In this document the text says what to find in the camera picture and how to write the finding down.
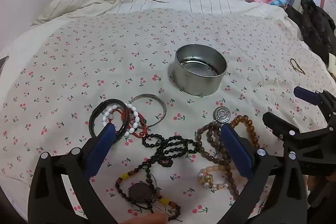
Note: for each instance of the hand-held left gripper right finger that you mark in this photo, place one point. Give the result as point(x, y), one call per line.
point(236, 151)

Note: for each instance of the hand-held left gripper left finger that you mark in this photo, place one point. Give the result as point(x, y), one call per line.
point(101, 146)

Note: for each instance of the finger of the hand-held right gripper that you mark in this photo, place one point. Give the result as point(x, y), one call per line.
point(281, 125)
point(307, 95)

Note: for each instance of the round metal tin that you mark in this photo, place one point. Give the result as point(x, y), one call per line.
point(195, 82)

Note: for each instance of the wide silver bangle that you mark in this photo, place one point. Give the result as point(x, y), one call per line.
point(161, 106)

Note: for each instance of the black jacket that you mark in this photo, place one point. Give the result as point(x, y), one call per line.
point(312, 22)

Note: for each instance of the orange oblong object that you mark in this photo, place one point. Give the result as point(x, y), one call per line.
point(147, 220)

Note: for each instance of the cherry print bed sheet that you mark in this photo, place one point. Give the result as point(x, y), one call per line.
point(105, 56)

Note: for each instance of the small blue object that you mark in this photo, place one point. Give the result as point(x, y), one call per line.
point(282, 2)

